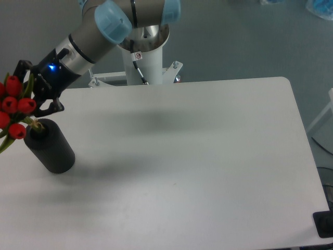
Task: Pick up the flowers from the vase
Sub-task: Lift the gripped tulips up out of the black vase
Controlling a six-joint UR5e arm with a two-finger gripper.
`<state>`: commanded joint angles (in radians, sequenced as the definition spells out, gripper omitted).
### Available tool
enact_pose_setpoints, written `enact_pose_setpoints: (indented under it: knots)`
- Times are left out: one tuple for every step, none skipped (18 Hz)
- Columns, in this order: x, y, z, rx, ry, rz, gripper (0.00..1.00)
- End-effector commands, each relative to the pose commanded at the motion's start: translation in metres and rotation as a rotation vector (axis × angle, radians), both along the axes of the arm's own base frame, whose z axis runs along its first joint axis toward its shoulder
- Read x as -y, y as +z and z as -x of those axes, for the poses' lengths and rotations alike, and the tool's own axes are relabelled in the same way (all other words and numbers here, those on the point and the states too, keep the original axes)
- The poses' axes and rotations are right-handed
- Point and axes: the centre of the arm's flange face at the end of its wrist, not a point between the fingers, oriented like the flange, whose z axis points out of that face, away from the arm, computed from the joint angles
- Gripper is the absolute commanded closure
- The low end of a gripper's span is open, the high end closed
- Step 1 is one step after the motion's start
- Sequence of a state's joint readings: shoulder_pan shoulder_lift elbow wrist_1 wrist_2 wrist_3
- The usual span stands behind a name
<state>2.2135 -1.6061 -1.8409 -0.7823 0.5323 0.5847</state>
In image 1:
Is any white frame at right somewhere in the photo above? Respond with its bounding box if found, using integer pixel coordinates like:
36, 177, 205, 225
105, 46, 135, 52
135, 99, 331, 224
305, 89, 332, 136

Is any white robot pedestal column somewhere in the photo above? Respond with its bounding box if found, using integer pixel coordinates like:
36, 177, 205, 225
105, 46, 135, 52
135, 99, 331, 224
118, 24, 170, 82

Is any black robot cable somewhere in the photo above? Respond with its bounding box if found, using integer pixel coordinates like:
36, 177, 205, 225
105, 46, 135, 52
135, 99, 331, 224
129, 39, 149, 86

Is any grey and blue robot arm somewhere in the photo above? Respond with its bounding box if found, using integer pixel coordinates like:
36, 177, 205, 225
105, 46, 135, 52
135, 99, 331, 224
14, 1, 181, 117

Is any white pedestal base frame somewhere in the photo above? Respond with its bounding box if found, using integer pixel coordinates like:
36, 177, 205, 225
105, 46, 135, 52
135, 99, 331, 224
88, 60, 184, 88

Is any blue plastic bag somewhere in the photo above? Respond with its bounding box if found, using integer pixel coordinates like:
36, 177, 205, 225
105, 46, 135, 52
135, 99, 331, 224
306, 0, 332, 21

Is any black device at table edge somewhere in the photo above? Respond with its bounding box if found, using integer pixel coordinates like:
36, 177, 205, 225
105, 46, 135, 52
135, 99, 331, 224
313, 211, 332, 239

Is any red tulip bouquet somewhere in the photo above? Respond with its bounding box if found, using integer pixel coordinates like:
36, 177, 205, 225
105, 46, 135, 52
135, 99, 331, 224
1, 74, 46, 152

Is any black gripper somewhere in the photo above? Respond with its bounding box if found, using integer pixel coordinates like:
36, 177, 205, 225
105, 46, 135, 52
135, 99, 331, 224
12, 48, 80, 118

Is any black ribbed cylindrical vase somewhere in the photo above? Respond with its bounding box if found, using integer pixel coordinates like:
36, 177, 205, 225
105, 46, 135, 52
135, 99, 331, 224
24, 119, 75, 174

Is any black floor cable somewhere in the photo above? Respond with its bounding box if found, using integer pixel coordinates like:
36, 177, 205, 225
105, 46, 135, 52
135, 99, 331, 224
311, 136, 333, 155

